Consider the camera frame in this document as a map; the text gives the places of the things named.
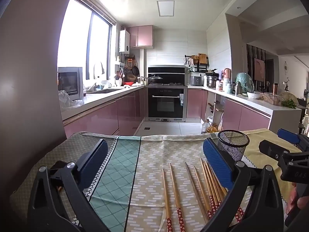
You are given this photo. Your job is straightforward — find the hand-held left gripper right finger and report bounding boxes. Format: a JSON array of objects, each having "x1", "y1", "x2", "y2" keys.
[{"x1": 203, "y1": 138, "x2": 284, "y2": 232}]

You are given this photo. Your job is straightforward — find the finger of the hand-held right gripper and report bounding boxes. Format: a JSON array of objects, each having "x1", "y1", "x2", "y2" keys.
[
  {"x1": 259, "y1": 139, "x2": 292, "y2": 165},
  {"x1": 277, "y1": 129, "x2": 309, "y2": 149}
]

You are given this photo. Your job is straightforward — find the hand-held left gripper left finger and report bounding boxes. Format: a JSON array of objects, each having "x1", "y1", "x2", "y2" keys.
[{"x1": 28, "y1": 139, "x2": 109, "y2": 232}]

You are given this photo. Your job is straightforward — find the black mesh utensil holder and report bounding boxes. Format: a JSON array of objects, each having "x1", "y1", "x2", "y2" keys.
[{"x1": 217, "y1": 130, "x2": 250, "y2": 163}]

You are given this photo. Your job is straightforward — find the bundle of wooden chopsticks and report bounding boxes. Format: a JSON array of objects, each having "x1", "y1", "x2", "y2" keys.
[{"x1": 194, "y1": 166, "x2": 213, "y2": 217}]

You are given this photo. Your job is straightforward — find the dark brown wooden chopstick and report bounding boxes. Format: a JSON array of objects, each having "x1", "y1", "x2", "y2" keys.
[{"x1": 185, "y1": 162, "x2": 211, "y2": 223}]

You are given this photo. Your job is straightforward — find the person's right hand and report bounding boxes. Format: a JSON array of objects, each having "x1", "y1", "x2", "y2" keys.
[{"x1": 285, "y1": 182, "x2": 309, "y2": 225}]

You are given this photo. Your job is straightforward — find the green herbs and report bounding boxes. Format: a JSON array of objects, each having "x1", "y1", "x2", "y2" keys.
[{"x1": 281, "y1": 99, "x2": 297, "y2": 109}]

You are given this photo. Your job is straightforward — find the clear glass container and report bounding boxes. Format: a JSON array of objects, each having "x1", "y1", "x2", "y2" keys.
[{"x1": 264, "y1": 92, "x2": 283, "y2": 105}]

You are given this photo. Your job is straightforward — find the curved pink base cabinet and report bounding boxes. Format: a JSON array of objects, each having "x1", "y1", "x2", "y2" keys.
[{"x1": 222, "y1": 98, "x2": 271, "y2": 132}]

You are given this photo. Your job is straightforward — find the long pink base cabinet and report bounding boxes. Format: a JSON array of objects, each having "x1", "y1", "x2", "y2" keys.
[{"x1": 63, "y1": 87, "x2": 148, "y2": 138}]

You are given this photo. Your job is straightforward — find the patchwork patterned tablecloth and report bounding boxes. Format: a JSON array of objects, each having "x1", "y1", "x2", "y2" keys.
[{"x1": 10, "y1": 129, "x2": 309, "y2": 232}]

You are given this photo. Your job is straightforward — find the narrow pink base cabinet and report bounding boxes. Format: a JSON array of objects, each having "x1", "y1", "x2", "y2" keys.
[{"x1": 187, "y1": 89, "x2": 208, "y2": 119}]

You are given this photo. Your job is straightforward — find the teal plastic bag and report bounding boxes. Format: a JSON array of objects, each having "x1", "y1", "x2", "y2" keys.
[{"x1": 236, "y1": 72, "x2": 254, "y2": 93}]

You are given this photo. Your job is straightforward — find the clear plastic bag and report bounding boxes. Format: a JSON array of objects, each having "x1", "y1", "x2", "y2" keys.
[{"x1": 58, "y1": 90, "x2": 84, "y2": 112}]

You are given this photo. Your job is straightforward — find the black built-in oven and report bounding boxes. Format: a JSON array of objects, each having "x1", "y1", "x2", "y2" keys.
[{"x1": 147, "y1": 87, "x2": 187, "y2": 120}]

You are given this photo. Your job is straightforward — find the silver microwave oven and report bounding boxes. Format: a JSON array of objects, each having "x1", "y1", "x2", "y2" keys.
[{"x1": 57, "y1": 67, "x2": 84, "y2": 101}]

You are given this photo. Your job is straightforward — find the stainless steel pot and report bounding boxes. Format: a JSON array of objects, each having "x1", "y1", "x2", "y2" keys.
[{"x1": 206, "y1": 76, "x2": 219, "y2": 88}]

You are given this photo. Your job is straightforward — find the silver rice cooker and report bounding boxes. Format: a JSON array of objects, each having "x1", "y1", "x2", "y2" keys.
[{"x1": 189, "y1": 75, "x2": 204, "y2": 87}]

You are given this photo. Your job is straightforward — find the wok with glass lid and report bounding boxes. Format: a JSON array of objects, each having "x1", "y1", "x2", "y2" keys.
[{"x1": 148, "y1": 74, "x2": 163, "y2": 85}]

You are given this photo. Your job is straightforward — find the black range hood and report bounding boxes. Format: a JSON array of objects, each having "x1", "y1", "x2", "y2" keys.
[{"x1": 148, "y1": 66, "x2": 186, "y2": 85}]

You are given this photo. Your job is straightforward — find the kitchen window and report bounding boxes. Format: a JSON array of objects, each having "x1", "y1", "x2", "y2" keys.
[{"x1": 57, "y1": 0, "x2": 117, "y2": 87}]

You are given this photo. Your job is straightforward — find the ceiling light panel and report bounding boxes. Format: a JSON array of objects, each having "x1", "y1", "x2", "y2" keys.
[{"x1": 156, "y1": 0, "x2": 175, "y2": 17}]

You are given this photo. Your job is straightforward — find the framed wall painting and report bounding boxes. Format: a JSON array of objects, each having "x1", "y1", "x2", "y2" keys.
[{"x1": 253, "y1": 58, "x2": 265, "y2": 81}]

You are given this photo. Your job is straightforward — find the black wall shelf rack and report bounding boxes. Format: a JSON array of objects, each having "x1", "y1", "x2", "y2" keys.
[{"x1": 185, "y1": 54, "x2": 210, "y2": 72}]

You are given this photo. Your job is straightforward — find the white wall water heater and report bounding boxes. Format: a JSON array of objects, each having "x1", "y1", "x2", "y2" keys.
[{"x1": 119, "y1": 30, "x2": 131, "y2": 54}]

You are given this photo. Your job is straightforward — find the pink wall cabinet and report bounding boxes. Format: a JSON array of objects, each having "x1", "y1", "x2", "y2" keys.
[{"x1": 126, "y1": 25, "x2": 154, "y2": 48}]

